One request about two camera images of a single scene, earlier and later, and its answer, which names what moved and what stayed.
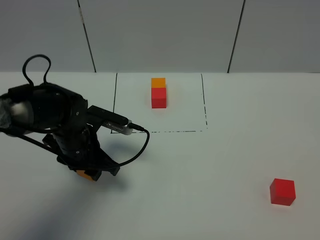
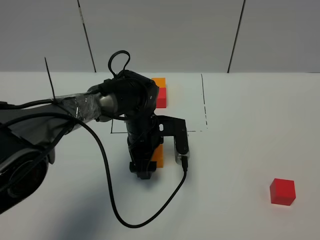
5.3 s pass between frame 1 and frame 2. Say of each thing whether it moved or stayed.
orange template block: stayed
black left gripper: moved
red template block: stayed
